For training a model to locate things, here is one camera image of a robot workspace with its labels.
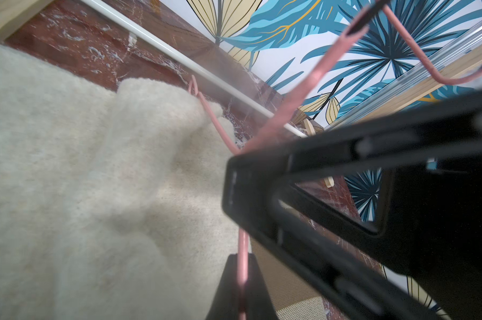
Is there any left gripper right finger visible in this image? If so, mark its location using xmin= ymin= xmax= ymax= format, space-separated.
xmin=222 ymin=90 xmax=482 ymax=319

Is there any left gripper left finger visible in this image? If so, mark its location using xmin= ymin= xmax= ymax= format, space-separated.
xmin=206 ymin=253 xmax=278 ymax=320

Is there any brown plaid scarf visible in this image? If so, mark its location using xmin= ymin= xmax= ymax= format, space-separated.
xmin=250 ymin=238 xmax=327 ymax=320

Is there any beige wool scarf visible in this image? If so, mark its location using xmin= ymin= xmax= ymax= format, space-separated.
xmin=0 ymin=45 xmax=238 ymax=319

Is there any pink wire hanger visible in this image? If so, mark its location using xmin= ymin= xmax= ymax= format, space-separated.
xmin=187 ymin=0 xmax=482 ymax=320

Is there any wooden clothes rack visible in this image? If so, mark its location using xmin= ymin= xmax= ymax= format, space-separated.
xmin=0 ymin=0 xmax=482 ymax=139

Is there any right aluminium frame post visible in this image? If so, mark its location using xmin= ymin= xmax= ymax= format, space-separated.
xmin=324 ymin=21 xmax=482 ymax=131

